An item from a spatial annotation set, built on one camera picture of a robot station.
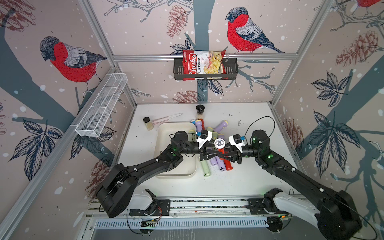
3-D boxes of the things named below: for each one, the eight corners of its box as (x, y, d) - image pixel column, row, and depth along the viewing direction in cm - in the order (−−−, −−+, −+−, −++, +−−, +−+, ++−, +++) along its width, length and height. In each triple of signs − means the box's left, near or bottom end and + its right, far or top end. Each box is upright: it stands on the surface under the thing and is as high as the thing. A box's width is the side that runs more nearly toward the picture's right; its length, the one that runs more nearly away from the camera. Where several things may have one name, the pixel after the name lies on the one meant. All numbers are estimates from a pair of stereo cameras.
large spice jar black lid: (195, 119, 113) (195, 108, 103) (196, 114, 116) (196, 103, 107) (202, 120, 112) (203, 109, 103) (203, 115, 115) (204, 104, 106)
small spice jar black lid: (146, 130, 107) (142, 121, 99) (147, 125, 110) (143, 116, 102) (152, 130, 107) (148, 121, 99) (153, 125, 110) (150, 116, 102)
